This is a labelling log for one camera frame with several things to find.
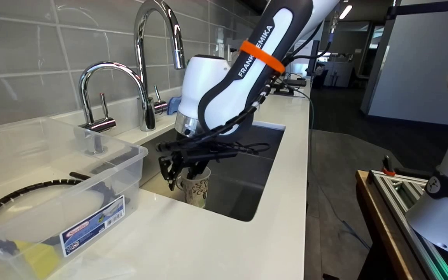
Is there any ceiling light strip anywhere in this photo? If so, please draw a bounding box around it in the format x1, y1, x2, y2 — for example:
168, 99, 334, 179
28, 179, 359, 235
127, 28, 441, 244
337, 3, 354, 22

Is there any stainless steel sink basin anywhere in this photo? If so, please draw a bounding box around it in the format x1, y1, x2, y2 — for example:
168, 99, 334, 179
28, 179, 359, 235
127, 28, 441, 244
140, 121, 286, 224

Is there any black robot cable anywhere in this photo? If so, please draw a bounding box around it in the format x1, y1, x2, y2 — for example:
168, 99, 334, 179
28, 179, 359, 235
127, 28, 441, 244
197, 20, 339, 157

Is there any orange strap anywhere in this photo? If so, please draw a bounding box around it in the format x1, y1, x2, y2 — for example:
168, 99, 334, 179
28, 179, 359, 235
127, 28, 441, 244
238, 39, 287, 74

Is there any black stereo camera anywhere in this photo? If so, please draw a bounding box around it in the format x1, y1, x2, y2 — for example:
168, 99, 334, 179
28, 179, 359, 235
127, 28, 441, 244
272, 74, 309, 98

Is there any tall chrome gooseneck faucet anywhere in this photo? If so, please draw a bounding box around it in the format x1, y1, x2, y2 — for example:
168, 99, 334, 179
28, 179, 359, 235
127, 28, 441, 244
132, 0, 186, 132

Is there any blue sponge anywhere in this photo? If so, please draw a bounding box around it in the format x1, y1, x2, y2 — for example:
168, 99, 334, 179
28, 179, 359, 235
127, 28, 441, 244
165, 96, 182, 116

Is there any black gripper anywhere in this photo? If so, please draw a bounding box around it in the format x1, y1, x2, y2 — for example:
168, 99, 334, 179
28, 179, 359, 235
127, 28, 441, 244
158, 132, 238, 193

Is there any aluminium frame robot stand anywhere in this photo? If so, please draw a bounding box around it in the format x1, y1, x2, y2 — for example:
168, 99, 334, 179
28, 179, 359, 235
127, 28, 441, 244
354, 168, 448, 280

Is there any small chrome faucet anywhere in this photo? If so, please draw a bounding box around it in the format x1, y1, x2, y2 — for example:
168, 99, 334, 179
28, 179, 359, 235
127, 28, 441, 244
77, 60, 147, 132

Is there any yellow sponge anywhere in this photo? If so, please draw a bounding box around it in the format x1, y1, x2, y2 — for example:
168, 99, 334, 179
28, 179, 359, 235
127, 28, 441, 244
12, 238, 62, 280

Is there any patterned paper cup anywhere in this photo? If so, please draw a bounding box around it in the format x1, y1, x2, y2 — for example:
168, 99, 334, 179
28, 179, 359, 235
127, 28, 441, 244
174, 165, 213, 210

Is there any black coiled cable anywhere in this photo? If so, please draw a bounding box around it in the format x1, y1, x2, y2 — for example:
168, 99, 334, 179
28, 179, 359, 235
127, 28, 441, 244
0, 169, 105, 232

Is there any clear plastic storage bin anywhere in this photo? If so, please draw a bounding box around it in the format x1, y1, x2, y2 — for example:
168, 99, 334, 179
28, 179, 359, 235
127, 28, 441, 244
0, 116, 149, 280

